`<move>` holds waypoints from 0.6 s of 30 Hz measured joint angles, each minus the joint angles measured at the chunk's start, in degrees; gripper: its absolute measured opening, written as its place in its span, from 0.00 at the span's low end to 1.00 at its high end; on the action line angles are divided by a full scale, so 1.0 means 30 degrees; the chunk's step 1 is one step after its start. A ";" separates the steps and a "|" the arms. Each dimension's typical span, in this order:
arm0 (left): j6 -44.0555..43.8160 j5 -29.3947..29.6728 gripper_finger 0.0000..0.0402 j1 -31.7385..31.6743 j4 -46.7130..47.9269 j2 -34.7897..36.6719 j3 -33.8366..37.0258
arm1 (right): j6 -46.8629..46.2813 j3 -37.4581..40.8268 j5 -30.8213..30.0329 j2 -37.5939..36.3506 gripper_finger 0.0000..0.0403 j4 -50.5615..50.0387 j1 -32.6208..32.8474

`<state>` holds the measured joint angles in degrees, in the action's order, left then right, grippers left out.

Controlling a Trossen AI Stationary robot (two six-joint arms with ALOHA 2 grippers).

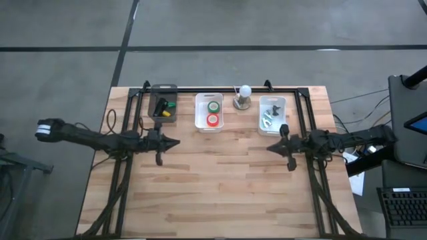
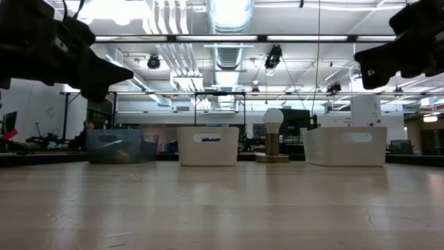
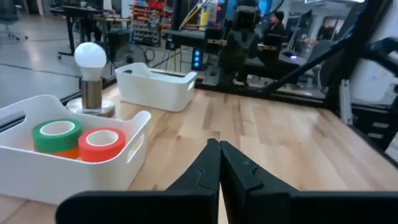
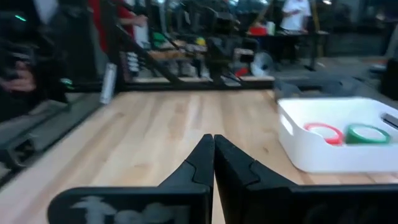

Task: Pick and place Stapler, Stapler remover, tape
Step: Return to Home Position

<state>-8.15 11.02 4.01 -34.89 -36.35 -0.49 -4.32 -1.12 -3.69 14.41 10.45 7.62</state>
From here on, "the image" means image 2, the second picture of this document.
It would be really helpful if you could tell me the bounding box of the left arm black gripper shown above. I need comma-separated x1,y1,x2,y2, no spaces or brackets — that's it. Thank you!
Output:
0,0,135,103

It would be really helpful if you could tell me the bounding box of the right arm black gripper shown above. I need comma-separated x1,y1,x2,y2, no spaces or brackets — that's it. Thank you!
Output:
354,20,444,90

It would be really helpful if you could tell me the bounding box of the white cylinder appliance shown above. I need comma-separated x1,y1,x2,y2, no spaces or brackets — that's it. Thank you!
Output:
350,94,382,126

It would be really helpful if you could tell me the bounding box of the person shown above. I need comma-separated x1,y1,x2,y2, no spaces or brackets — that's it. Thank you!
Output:
68,119,96,152

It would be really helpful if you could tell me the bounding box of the grey translucent plastic bin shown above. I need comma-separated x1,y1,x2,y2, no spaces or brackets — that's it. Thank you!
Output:
85,128,160,165

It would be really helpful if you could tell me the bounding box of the white plastic bin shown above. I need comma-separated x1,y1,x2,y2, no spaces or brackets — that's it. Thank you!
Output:
176,126,240,167
302,126,388,167

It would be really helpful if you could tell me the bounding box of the black computer monitor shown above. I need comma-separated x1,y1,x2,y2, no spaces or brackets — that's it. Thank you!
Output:
0,111,18,136
279,108,312,138

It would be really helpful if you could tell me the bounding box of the red flat object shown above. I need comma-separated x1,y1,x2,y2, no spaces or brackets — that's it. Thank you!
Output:
0,128,20,142

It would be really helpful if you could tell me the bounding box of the table lamp with white bulb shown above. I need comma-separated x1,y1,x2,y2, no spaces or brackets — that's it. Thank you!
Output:
255,107,291,164

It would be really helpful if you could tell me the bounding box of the black metal stand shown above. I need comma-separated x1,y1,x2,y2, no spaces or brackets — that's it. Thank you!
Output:
193,91,247,128

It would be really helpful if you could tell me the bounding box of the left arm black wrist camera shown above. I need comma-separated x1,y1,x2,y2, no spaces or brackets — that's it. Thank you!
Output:
55,15,96,53

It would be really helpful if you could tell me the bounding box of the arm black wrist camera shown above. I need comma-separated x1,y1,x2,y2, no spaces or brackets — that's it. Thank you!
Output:
388,0,444,35
55,15,96,53

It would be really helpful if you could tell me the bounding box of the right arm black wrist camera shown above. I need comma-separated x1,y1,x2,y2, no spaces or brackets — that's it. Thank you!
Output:
388,0,444,35

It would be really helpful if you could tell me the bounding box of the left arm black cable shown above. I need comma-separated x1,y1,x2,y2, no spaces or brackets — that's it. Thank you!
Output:
61,0,86,22

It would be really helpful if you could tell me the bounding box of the black overhead camera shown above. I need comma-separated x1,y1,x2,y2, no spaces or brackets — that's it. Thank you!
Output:
264,44,284,70

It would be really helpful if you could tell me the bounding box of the black metal rig frame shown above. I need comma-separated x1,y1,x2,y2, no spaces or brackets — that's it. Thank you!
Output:
0,33,444,168

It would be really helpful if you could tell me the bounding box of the silver ventilation duct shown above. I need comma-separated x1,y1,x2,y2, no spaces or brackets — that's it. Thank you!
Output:
207,0,255,111

